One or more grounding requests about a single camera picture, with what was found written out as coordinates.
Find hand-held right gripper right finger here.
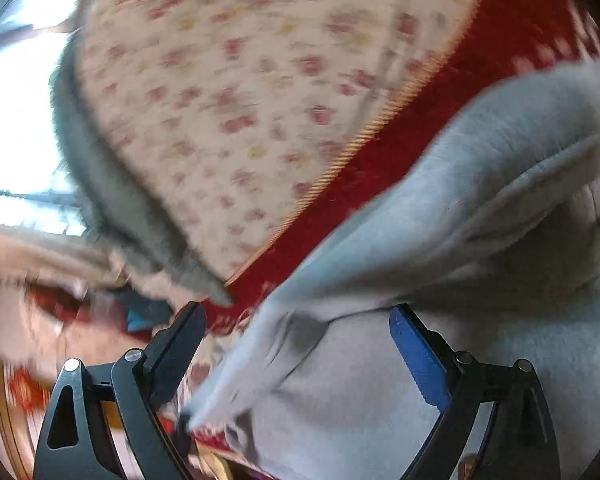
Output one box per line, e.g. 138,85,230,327
388,303,561,480

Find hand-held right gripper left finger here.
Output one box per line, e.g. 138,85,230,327
32,301,207,480

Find grey pants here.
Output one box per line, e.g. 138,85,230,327
179,57,600,480

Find blue cloth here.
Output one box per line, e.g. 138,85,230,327
114,287,173,333

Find grey fleece blanket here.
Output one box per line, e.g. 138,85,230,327
50,35,236,307

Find beige curtain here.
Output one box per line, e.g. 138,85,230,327
0,217,123,286

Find red and white patterned blanket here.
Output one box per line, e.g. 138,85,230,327
170,0,600,471

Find cream floral quilt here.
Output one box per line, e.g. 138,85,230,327
75,0,487,286

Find window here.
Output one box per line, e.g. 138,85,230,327
0,0,93,236

